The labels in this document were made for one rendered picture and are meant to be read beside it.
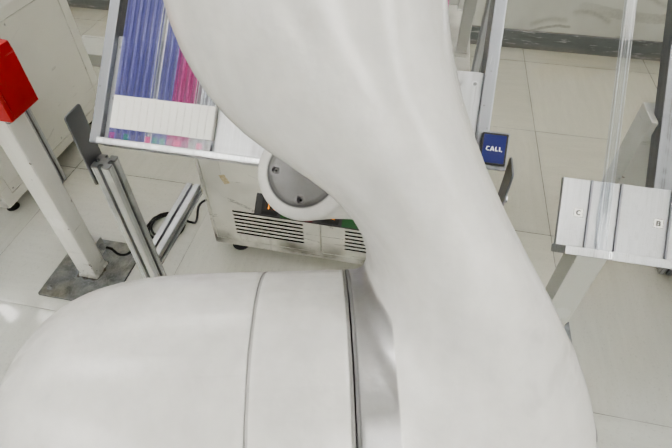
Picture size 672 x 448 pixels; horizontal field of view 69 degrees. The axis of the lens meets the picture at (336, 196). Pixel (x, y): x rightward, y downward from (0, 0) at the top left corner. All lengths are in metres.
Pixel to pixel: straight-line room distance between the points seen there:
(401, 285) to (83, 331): 0.11
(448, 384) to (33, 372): 0.14
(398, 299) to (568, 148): 2.08
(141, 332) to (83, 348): 0.02
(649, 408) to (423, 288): 1.45
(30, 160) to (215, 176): 0.45
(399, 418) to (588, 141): 2.18
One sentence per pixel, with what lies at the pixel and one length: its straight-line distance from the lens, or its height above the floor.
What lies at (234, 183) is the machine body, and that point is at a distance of 1.39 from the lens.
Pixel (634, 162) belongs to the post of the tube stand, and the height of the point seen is 0.73.
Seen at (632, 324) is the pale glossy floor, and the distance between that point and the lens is 1.72.
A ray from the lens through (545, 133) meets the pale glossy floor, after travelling 2.28.
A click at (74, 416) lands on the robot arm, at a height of 1.12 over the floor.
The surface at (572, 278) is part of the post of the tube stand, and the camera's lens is 1.20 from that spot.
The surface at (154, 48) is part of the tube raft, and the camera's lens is 0.97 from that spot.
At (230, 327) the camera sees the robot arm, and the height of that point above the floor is 1.12.
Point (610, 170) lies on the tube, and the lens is 0.81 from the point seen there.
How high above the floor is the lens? 1.28
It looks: 45 degrees down
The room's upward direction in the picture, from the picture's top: straight up
